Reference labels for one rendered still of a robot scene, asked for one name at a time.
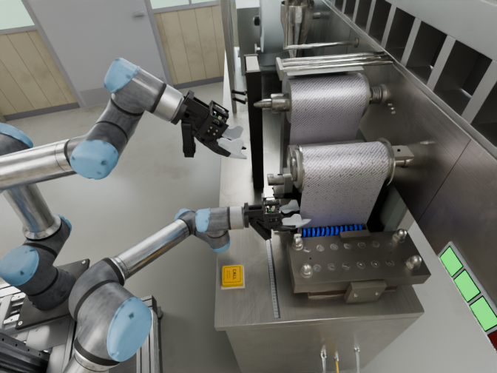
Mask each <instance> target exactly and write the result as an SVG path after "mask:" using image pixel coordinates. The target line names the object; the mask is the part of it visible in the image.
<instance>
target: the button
mask: <svg viewBox="0 0 497 373"><path fill-rule="evenodd" d="M222 285H223V288H224V287H234V286H243V268H242V265H236V266H223V278H222Z"/></svg>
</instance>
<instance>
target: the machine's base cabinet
mask: <svg viewBox="0 0 497 373"><path fill-rule="evenodd" d="M419 318H420V317H405V318H394V319H384V320H364V321H353V322H342V323H321V324H311V325H300V326H280V327H269V328H259V329H238V330H228V331H226V334H227V335H228V338H229V341H230V344H231V347H232V349H233V351H234V355H235V357H236V359H237V362H238V365H239V367H240V370H241V372H242V373H304V372H322V359H320V354H326V356H327V358H326V359H325V362H326V371H336V370H337V367H336V362H334V358H335V357H338V358H339V361H338V368H339V370H347V369H356V368H357V367H356V353H355V352H354V349H355V348H359V350H360V352H359V368H360V369H363V368H364V367H365V366H366V365H368V364H369V363H370V362H371V361H372V360H373V359H374V358H375V357H376V356H377V355H378V354H379V353H380V352H382V351H383V350H384V349H385V348H386V347H387V346H389V345H390V344H391V343H392V342H393V341H394V340H395V339H397V338H398V336H400V334H401V333H403V332H404V331H405V330H406V329H407V328H408V327H409V326H411V325H412V324H413V323H414V322H415V321H416V320H417V319H419Z"/></svg>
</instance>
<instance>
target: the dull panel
mask: <svg viewBox="0 0 497 373"><path fill-rule="evenodd" d="M355 140H363V141H364V142H367V140H366V139H365V136H364V135H363V134H362V132H361V130H360V129H359V128H358V131H357V134H356V138H355ZM386 189H387V190H388V195H387V197H386V199H385V202H384V203H383V205H382V208H381V210H380V212H379V214H378V217H377V219H376V221H375V223H374V228H375V230H376V231H377V232H387V231H393V228H394V227H395V225H396V223H397V221H398V220H399V218H400V216H401V214H402V212H403V211H404V209H405V207H406V205H405V203H404V201H403V200H402V198H401V196H400V195H399V193H398V192H397V190H396V188H395V186H394V185H393V183H392V182H390V183H389V184H388V185H387V186H386Z"/></svg>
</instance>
